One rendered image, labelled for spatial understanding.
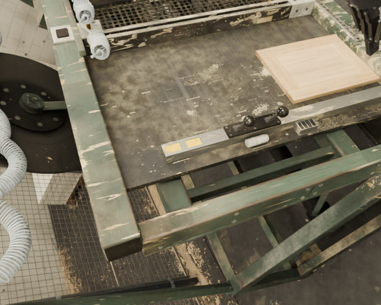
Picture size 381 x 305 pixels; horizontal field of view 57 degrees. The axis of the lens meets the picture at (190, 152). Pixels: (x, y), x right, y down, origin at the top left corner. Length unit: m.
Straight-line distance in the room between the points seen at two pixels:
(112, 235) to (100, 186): 0.15
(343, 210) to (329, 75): 0.60
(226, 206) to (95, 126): 0.47
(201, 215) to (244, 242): 2.10
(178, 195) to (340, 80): 0.82
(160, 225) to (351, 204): 0.99
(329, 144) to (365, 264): 1.32
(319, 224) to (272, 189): 0.74
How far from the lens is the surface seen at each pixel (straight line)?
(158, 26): 1.54
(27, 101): 1.82
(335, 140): 1.37
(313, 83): 1.48
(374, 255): 2.54
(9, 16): 6.86
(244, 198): 1.03
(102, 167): 1.02
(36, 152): 1.66
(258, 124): 1.21
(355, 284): 2.62
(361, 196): 1.69
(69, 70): 1.32
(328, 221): 1.76
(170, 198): 1.10
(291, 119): 1.27
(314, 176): 1.13
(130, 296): 1.52
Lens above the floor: 2.35
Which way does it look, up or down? 41 degrees down
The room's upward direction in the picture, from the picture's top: 82 degrees counter-clockwise
